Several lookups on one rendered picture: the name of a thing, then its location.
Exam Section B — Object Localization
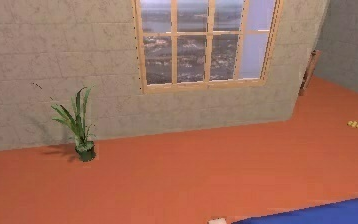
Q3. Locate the blue bed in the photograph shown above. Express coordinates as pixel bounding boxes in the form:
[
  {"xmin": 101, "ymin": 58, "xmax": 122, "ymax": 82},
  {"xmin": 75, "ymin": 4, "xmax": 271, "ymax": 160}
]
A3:
[{"xmin": 208, "ymin": 195, "xmax": 358, "ymax": 224}]

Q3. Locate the wooden framed window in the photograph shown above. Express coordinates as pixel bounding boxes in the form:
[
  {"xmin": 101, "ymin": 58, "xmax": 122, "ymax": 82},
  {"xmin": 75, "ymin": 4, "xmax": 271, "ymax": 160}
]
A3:
[{"xmin": 132, "ymin": 0, "xmax": 284, "ymax": 95}]

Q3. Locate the green potted house plant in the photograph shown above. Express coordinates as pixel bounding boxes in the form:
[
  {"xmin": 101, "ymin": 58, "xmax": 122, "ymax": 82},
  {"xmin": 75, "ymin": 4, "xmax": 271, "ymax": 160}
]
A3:
[{"xmin": 50, "ymin": 86, "xmax": 97, "ymax": 163}]

